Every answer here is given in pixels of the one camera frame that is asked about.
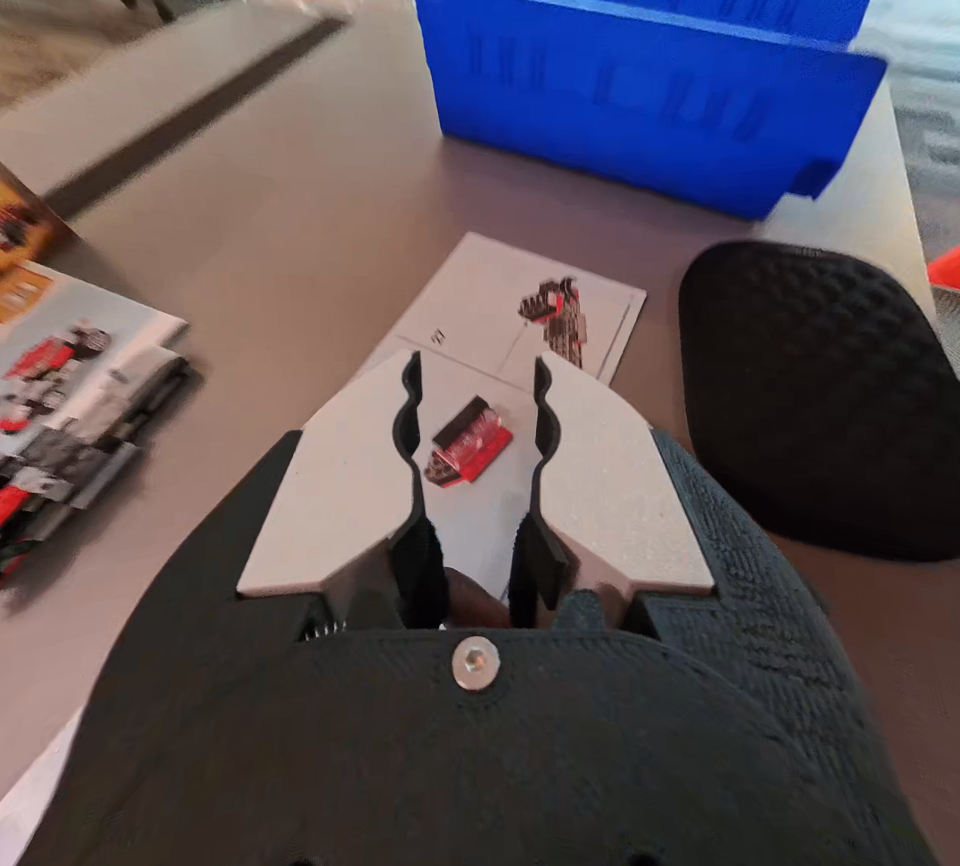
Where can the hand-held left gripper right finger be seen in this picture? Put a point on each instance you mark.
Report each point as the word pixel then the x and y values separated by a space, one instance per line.
pixel 622 499

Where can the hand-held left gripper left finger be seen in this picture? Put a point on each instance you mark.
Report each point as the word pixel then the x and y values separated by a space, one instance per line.
pixel 330 491

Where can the small black toy brick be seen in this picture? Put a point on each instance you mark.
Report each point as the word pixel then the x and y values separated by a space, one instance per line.
pixel 459 424

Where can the red toy brick assembly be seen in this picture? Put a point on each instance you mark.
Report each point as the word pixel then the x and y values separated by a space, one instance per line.
pixel 476 450

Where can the blue plastic bin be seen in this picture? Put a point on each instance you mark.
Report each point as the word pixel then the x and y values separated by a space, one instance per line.
pixel 637 94

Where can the grey desk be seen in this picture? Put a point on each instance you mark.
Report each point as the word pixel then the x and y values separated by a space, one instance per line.
pixel 300 206

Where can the person's left hand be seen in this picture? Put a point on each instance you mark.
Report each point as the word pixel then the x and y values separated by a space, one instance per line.
pixel 476 607

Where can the open instruction booklet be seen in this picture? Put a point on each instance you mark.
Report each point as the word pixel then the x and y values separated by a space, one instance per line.
pixel 480 296

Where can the grey toy brick car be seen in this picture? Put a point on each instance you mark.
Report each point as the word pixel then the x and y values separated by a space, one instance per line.
pixel 67 461

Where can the toy car picture booklet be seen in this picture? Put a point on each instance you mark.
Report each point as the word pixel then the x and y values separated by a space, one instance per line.
pixel 112 315

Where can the red object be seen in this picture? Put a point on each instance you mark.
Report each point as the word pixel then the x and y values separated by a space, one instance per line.
pixel 946 274

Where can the orange cardboard box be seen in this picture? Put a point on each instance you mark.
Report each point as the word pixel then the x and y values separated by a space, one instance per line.
pixel 26 214

